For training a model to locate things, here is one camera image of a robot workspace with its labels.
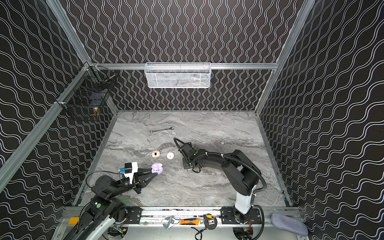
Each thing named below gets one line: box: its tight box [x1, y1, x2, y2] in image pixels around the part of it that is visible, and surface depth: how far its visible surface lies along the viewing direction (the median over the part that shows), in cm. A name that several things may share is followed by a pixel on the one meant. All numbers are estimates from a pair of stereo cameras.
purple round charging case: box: [151, 162, 163, 175], surface depth 66 cm
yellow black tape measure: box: [203, 214, 218, 230], surface depth 72 cm
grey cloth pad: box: [271, 213, 309, 237], surface depth 72 cm
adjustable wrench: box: [162, 215, 181, 230], surface depth 73 cm
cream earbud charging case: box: [151, 150, 161, 158], surface depth 97 cm
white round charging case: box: [166, 152, 175, 160], surface depth 97 cm
